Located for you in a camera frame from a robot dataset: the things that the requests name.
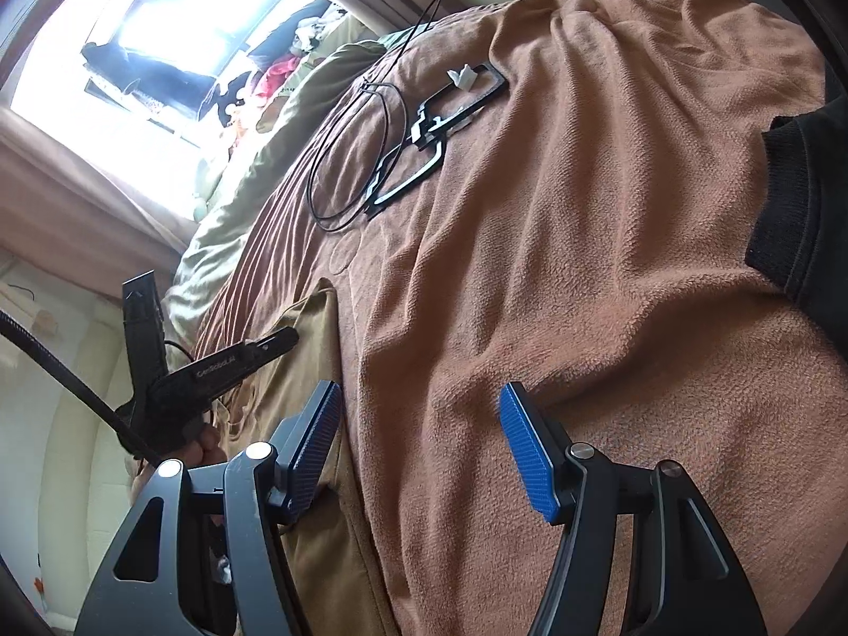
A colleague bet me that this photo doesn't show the pile of clothes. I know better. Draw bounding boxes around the pile of clothes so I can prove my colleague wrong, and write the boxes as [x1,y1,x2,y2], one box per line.
[199,0,349,137]

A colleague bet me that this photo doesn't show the cream padded headboard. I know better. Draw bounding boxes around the cream padded headboard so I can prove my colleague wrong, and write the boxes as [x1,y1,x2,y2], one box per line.
[0,291,173,630]

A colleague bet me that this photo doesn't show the pink curtain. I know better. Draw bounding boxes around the pink curtain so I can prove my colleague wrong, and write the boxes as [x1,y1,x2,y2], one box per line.
[0,106,223,302]

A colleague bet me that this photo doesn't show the black plastic frames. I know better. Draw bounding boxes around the black plastic frames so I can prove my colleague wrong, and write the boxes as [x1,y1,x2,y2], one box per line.
[363,58,511,221]

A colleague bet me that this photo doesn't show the window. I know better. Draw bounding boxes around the window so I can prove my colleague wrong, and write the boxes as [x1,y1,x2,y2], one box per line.
[6,0,302,170]

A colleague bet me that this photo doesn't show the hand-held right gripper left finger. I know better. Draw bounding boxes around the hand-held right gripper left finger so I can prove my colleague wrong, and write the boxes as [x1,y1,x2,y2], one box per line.
[73,381,343,636]

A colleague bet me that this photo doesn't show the black cloth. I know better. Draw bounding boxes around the black cloth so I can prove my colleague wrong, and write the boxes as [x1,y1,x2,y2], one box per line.
[745,96,848,346]

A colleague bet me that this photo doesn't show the rust brown fleece blanket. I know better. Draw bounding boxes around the rust brown fleece blanket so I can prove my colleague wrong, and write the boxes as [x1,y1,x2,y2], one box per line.
[192,0,848,636]

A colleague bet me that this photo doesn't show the thin black cable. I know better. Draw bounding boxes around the thin black cable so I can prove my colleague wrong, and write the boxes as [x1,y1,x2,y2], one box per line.
[306,0,453,234]

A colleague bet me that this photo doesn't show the black braided cable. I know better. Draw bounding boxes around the black braided cable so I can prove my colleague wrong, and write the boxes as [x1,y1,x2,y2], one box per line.
[0,310,170,473]

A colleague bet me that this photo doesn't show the olive green duvet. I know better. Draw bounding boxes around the olive green duvet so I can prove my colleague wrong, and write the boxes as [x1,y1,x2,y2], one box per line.
[162,40,392,319]

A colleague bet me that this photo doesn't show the dark hanging garment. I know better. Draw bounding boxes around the dark hanging garment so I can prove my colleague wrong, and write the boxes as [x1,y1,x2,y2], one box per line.
[83,43,223,123]

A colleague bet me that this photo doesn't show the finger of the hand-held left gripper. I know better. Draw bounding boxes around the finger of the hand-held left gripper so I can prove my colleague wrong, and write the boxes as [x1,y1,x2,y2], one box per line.
[122,270,168,413]
[248,326,301,365]

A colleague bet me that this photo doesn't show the person's left hand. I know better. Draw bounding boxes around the person's left hand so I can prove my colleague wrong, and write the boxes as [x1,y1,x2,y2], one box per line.
[179,422,232,473]

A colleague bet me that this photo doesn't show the brown printed t-shirt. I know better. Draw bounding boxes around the brown printed t-shirt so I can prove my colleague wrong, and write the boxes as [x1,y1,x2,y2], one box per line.
[132,277,399,636]

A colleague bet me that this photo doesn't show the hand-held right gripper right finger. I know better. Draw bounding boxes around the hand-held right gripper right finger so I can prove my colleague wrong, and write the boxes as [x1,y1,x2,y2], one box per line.
[499,381,770,636]

